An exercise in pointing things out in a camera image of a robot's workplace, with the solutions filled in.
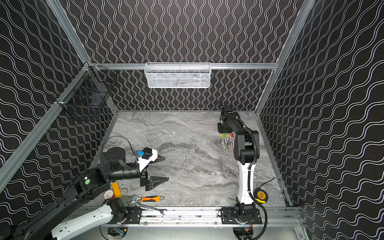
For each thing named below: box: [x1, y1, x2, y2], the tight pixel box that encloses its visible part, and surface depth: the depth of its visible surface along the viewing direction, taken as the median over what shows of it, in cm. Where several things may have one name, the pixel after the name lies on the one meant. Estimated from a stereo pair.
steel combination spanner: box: [132, 202, 168, 215], surface depth 79 cm
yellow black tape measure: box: [253, 190, 269, 204], surface depth 80 cm
